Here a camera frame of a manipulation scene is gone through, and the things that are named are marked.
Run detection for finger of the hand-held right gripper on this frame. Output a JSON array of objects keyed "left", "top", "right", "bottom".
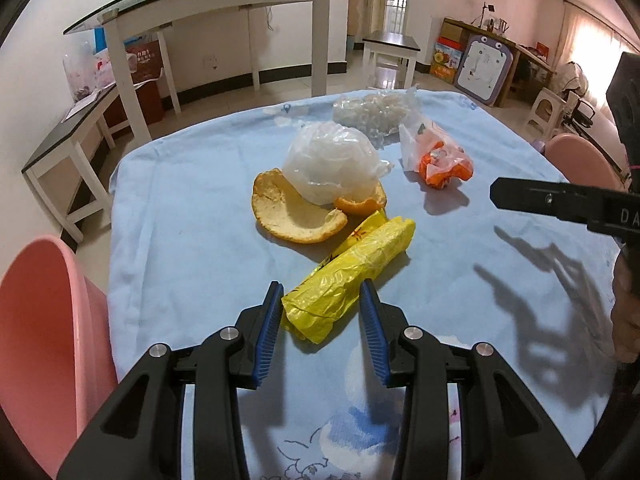
[{"left": 490, "top": 176, "right": 626, "bottom": 226}]

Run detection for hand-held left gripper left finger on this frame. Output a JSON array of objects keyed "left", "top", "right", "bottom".
[{"left": 56, "top": 280, "right": 286, "bottom": 480}]

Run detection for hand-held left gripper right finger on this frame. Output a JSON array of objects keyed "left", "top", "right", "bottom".
[{"left": 359, "top": 279, "right": 586, "bottom": 480}]

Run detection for yellow plastic bag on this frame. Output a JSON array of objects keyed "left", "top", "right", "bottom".
[{"left": 281, "top": 210, "right": 417, "bottom": 345}]

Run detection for clear bubble plastic bag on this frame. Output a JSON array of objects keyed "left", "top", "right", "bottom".
[{"left": 332, "top": 87, "right": 421, "bottom": 148}]

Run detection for pink plastic bucket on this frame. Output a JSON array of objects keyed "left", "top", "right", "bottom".
[{"left": 0, "top": 234, "right": 118, "bottom": 478}]

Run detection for person's right hand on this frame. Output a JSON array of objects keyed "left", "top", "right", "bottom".
[{"left": 609, "top": 255, "right": 640, "bottom": 363}]

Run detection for pink and purple chair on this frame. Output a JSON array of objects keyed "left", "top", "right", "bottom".
[{"left": 532, "top": 134, "right": 628, "bottom": 193}]

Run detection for white curtain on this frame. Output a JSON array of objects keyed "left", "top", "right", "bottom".
[{"left": 560, "top": 0, "right": 640, "bottom": 111}]

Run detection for white plastic stool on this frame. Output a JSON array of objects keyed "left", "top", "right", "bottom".
[{"left": 525, "top": 87, "right": 568, "bottom": 141}]

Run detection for bag with orange scraps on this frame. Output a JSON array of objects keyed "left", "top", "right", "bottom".
[{"left": 398, "top": 110, "right": 474, "bottom": 191}]

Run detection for wooden desk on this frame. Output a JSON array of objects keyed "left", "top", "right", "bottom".
[{"left": 440, "top": 17, "right": 558, "bottom": 108}]

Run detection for large orange peel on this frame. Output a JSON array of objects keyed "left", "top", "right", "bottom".
[{"left": 251, "top": 169, "right": 349, "bottom": 245}]

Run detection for small orange peel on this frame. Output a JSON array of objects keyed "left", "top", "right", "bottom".
[{"left": 332, "top": 182, "right": 388, "bottom": 217}]

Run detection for light blue floral tablecloth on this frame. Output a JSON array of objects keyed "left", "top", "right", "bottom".
[{"left": 107, "top": 89, "right": 626, "bottom": 480}]

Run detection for purple drawing board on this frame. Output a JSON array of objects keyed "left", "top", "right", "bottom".
[{"left": 454, "top": 30, "right": 515, "bottom": 107}]

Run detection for colourful cardboard box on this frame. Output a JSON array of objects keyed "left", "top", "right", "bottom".
[{"left": 430, "top": 35, "right": 468, "bottom": 83}]

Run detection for white plastic bag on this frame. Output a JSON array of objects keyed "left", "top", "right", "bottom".
[{"left": 282, "top": 122, "right": 393, "bottom": 207}]

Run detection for small dark-top stool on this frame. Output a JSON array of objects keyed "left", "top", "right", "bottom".
[{"left": 361, "top": 31, "right": 421, "bottom": 88}]

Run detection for white door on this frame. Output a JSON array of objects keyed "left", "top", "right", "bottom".
[{"left": 377, "top": 0, "right": 413, "bottom": 43}]

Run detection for low dark-top side table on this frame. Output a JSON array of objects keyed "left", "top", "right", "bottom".
[{"left": 21, "top": 85, "right": 131, "bottom": 243}]

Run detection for white paper sheet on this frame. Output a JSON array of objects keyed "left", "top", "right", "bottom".
[{"left": 62, "top": 92, "right": 108, "bottom": 121}]

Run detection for dark red carton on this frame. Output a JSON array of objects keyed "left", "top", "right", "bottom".
[{"left": 102, "top": 35, "right": 166, "bottom": 133}]

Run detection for pink plastic bag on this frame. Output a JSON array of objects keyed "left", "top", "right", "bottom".
[{"left": 95, "top": 50, "right": 120, "bottom": 88}]

